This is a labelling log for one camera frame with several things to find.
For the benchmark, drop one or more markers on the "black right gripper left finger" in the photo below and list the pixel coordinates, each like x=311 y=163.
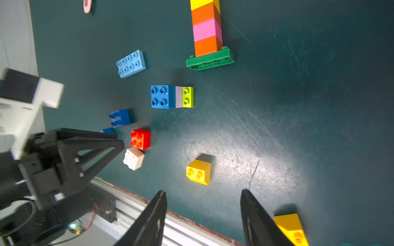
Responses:
x=148 y=229

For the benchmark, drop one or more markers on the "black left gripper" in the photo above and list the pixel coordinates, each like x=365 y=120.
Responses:
x=56 y=165

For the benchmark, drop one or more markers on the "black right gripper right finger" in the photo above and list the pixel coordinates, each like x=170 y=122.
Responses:
x=258 y=227

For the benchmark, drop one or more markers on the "red lego brick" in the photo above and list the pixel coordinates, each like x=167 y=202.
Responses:
x=140 y=139

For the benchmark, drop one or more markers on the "blue lego brick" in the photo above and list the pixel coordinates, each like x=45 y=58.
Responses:
x=162 y=96
x=108 y=130
x=119 y=118

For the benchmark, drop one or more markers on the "purple lego brick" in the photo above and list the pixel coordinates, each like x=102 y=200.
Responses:
x=178 y=97

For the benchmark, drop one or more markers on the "lime green lego plate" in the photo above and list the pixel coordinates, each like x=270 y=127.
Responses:
x=188 y=97

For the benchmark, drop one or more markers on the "dark green lego plate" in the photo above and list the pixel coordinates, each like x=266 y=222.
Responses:
x=223 y=57

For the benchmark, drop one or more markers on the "pink lego brick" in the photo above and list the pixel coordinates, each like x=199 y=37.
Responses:
x=206 y=30

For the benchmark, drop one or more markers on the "yellow lego brick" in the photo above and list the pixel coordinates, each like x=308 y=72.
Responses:
x=291 y=227
x=194 y=4
x=199 y=171

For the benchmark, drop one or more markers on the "orange lego brick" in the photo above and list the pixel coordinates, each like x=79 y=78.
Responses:
x=205 y=13
x=208 y=46

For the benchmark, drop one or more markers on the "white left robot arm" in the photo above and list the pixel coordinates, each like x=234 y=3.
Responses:
x=30 y=226

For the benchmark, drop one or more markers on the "cream lego brick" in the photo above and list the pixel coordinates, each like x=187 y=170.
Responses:
x=133 y=158

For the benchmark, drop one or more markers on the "light blue lego plate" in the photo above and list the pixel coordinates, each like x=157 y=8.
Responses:
x=131 y=64

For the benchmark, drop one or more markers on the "green table mat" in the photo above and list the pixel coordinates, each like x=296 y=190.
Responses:
x=304 y=118

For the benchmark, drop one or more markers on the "pink plastic knife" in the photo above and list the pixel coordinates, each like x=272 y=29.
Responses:
x=87 y=6

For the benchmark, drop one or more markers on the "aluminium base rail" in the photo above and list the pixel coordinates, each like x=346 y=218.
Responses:
x=121 y=218

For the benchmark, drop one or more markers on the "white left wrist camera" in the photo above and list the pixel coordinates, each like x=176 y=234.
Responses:
x=23 y=97

